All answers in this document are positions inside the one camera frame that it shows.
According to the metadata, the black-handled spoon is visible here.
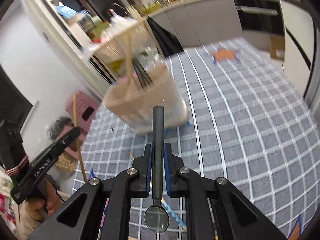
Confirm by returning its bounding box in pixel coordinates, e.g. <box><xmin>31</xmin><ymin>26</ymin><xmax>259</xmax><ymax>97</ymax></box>
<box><xmin>145</xmin><ymin>105</ymin><xmax>169</xmax><ymax>233</ymax></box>

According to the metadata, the beige plastic utensil holder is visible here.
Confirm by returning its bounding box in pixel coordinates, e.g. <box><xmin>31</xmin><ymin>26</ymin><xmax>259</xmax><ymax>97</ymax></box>
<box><xmin>103</xmin><ymin>64</ymin><xmax>189</xmax><ymax>134</ymax></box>

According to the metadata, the person's left hand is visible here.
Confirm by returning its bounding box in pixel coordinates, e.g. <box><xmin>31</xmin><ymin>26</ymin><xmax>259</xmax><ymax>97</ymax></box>
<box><xmin>15</xmin><ymin>177</ymin><xmax>65</xmax><ymax>239</ymax></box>

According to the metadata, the pink plastic stool tall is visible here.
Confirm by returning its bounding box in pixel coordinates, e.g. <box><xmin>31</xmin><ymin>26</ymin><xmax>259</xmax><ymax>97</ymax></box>
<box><xmin>65</xmin><ymin>90</ymin><xmax>99</xmax><ymax>133</ymax></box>

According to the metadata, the grey checkered tablecloth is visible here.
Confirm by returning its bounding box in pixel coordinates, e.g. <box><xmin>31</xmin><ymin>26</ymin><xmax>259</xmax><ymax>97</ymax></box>
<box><xmin>72</xmin><ymin>37</ymin><xmax>320</xmax><ymax>240</ymax></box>

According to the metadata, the cardboard box on floor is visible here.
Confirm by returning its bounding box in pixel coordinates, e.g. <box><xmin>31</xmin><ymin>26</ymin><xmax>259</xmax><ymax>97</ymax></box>
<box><xmin>269</xmin><ymin>35</ymin><xmax>285</xmax><ymax>61</ymax></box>

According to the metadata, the black hanging garment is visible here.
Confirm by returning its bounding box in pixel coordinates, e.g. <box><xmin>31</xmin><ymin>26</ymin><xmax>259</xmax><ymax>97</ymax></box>
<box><xmin>147</xmin><ymin>17</ymin><xmax>184</xmax><ymax>57</ymax></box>

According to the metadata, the black built-in oven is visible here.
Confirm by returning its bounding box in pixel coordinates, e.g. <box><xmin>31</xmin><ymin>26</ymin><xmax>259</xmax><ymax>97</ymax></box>
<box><xmin>233</xmin><ymin>0</ymin><xmax>284</xmax><ymax>36</ymax></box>

